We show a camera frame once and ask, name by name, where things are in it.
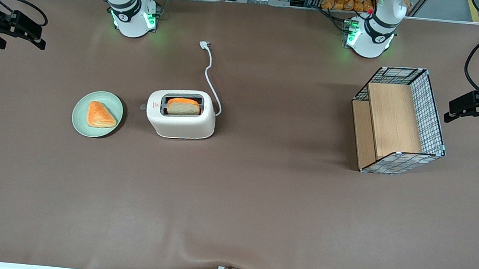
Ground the white toaster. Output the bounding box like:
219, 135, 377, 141
143, 85, 219, 143

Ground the orange triangular pastry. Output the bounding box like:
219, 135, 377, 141
86, 100, 119, 130

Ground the bread slice with orange crust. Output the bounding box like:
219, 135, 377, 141
166, 96, 202, 118

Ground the brown table cover mat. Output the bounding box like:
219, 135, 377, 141
0, 0, 479, 269

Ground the pale green round plate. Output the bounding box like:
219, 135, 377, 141
70, 88, 126, 141

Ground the wire basket with wooden shelves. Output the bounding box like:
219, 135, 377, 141
345, 62, 453, 181

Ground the white toaster power cord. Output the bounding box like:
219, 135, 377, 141
192, 40, 228, 117

